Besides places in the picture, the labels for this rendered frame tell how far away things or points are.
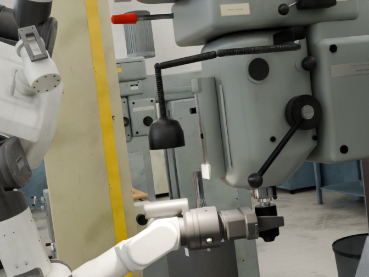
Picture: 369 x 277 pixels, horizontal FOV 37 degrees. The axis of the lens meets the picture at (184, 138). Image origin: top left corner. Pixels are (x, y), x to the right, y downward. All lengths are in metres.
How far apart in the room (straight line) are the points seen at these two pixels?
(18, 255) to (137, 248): 0.24
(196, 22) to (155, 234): 0.44
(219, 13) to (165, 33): 9.64
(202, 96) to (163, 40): 9.53
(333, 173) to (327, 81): 7.56
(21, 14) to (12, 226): 0.53
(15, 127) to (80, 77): 1.65
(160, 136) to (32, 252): 0.35
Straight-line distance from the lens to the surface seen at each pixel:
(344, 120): 1.16
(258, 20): 1.08
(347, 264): 3.12
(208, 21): 1.06
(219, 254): 1.52
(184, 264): 1.58
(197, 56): 1.01
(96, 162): 2.84
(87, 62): 2.85
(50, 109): 1.28
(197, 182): 1.52
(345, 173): 8.44
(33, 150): 1.24
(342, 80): 1.16
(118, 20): 1.21
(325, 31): 1.17
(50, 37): 1.41
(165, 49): 10.63
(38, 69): 1.17
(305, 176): 8.64
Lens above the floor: 1.49
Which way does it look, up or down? 3 degrees down
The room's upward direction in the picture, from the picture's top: 7 degrees counter-clockwise
